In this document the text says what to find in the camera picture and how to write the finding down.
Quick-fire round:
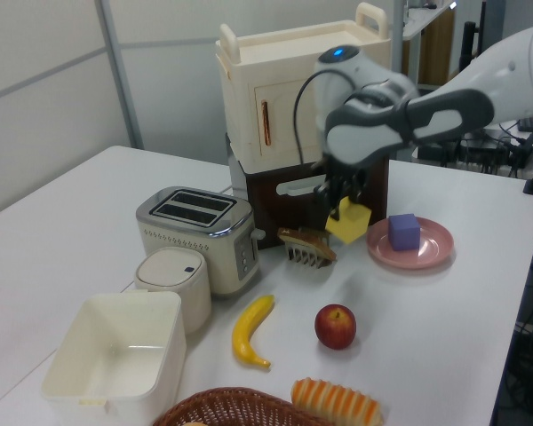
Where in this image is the pink plate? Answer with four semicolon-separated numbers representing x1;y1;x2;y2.
366;217;455;270

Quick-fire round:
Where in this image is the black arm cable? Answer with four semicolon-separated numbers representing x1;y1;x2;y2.
292;70;366;166

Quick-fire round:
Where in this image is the wooden background shelf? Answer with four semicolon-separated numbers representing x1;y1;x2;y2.
402;0;457;85

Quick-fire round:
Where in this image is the brown bread slice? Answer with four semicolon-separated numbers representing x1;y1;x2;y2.
292;226;338;262

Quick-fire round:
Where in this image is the brown toast rack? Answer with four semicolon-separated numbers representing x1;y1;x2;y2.
278;227;334;270

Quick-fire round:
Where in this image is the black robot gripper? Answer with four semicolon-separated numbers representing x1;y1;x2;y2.
314;154;370;222

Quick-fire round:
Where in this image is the purple cube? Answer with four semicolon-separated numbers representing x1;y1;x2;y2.
388;213;422;252

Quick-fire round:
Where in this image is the background desk with cables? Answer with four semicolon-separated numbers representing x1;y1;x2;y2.
415;119;533;178

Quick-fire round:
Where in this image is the copper cabinet door handle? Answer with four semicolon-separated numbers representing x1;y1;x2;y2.
260;100;272;146

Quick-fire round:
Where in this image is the orange white striped bread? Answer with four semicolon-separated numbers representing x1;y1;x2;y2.
290;377;385;426

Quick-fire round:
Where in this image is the yellow cube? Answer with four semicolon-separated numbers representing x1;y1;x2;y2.
324;197;373;245

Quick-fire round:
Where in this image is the white drawer handle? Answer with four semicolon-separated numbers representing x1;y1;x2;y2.
274;176;328;197

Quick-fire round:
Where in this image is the cream plastic open box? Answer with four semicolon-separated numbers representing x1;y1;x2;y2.
41;290;187;416

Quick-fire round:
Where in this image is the red apple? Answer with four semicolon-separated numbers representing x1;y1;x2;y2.
314;304;357;351

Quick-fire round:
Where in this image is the chrome cream toaster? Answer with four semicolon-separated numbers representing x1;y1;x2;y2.
135;185;267;297

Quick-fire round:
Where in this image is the yellow banana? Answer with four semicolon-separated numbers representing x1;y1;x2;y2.
231;294;276;368

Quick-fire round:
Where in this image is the small white lidded bin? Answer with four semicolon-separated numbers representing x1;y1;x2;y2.
134;247;213;335

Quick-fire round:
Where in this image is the brown wicker basket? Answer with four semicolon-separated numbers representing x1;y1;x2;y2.
153;387;334;426

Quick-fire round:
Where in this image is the cream toy cabinet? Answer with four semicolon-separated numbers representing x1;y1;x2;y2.
215;2;393;172

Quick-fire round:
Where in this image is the dark brown drawer box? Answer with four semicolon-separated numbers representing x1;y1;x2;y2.
225;132;391;252

